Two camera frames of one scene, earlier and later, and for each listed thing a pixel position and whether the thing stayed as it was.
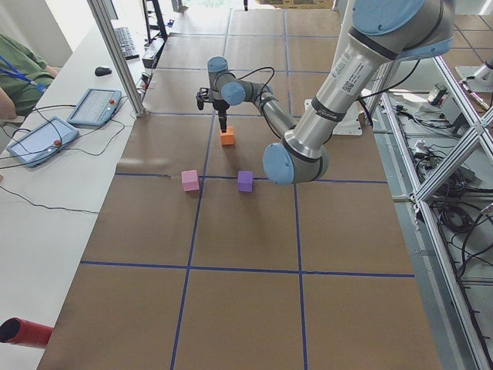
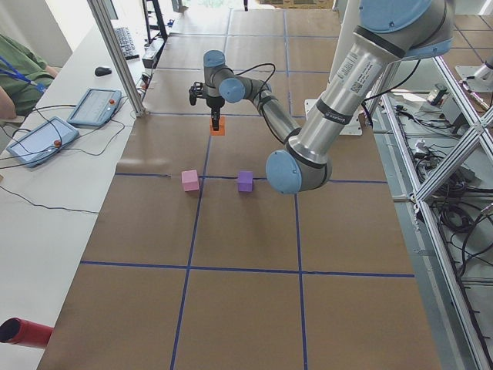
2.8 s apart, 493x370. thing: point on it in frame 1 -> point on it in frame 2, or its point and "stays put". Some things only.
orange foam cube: [227, 138] -> [222, 127]
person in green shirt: [25, 78] stays put
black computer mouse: [102, 71] stays put
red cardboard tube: [18, 331] stays put
